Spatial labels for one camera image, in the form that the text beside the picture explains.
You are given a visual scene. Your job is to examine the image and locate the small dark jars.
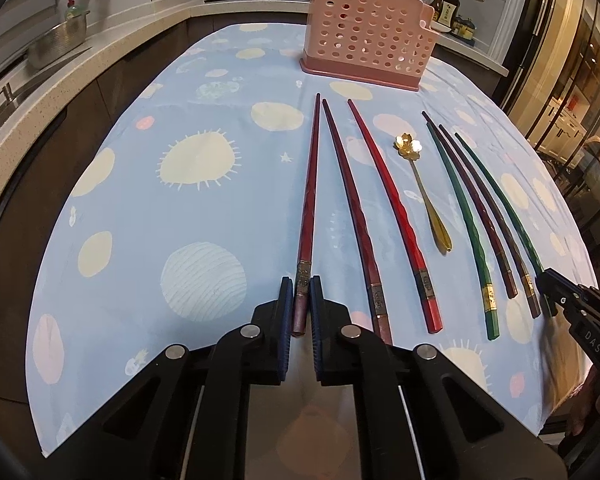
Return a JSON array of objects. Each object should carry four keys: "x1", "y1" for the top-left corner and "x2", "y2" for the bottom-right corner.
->
[{"x1": 452, "y1": 15, "x2": 479, "y2": 42}]

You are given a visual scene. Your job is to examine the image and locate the gold flower spoon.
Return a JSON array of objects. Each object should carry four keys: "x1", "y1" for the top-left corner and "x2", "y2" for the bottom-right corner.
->
[{"x1": 392, "y1": 132, "x2": 453, "y2": 254}]

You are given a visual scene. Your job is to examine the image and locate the bright red chopstick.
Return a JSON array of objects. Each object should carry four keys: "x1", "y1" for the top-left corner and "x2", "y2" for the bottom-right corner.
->
[{"x1": 347, "y1": 99, "x2": 444, "y2": 334}]

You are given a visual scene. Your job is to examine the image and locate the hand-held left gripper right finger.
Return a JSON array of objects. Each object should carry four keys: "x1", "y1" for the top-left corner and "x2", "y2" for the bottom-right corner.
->
[{"x1": 307, "y1": 275, "x2": 568, "y2": 480}]

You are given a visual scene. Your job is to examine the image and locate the blue patterned tablecloth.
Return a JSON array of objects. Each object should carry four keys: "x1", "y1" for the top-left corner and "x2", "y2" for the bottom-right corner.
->
[{"x1": 26, "y1": 22, "x2": 599, "y2": 461}]

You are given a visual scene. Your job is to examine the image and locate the pink perforated utensil holder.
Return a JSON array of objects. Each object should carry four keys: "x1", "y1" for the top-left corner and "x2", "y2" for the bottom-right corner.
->
[{"x1": 298, "y1": 0, "x2": 440, "y2": 92}]

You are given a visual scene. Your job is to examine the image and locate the glass sliding door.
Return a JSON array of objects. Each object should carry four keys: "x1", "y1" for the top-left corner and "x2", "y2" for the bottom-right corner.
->
[{"x1": 495, "y1": 0, "x2": 600, "y2": 286}]

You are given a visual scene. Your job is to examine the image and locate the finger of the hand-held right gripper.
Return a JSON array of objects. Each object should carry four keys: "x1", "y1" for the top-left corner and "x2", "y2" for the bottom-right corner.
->
[{"x1": 535, "y1": 268, "x2": 588, "y2": 318}]

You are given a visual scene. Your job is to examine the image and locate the steel pot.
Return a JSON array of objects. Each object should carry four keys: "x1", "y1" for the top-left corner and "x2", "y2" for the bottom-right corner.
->
[{"x1": 27, "y1": 9, "x2": 92, "y2": 70}]

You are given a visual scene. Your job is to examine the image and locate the green chopstick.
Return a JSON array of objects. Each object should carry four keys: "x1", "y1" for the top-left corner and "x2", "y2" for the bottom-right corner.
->
[
  {"x1": 453, "y1": 132, "x2": 556, "y2": 317},
  {"x1": 426, "y1": 122, "x2": 501, "y2": 340}
]

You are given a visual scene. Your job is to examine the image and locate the dark red chopstick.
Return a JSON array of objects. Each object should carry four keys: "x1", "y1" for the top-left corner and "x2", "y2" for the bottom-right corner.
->
[
  {"x1": 291, "y1": 92, "x2": 323, "y2": 337},
  {"x1": 321, "y1": 99, "x2": 394, "y2": 346}
]

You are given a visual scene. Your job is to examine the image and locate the dark labelled sauce bottle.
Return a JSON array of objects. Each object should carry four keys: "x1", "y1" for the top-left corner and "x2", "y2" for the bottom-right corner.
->
[{"x1": 442, "y1": 0, "x2": 462, "y2": 29}]

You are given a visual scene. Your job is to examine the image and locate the dark purple chopstick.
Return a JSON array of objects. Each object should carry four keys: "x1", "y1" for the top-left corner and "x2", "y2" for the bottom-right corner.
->
[
  {"x1": 421, "y1": 111, "x2": 519, "y2": 299},
  {"x1": 438, "y1": 125, "x2": 543, "y2": 319}
]

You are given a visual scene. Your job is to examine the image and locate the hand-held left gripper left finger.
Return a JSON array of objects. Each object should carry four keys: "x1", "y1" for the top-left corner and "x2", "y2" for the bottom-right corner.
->
[{"x1": 42, "y1": 276, "x2": 295, "y2": 480}]

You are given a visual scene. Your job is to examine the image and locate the person's right hand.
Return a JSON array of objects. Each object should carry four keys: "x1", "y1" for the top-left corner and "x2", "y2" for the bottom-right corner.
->
[{"x1": 566, "y1": 362, "x2": 600, "y2": 438}]

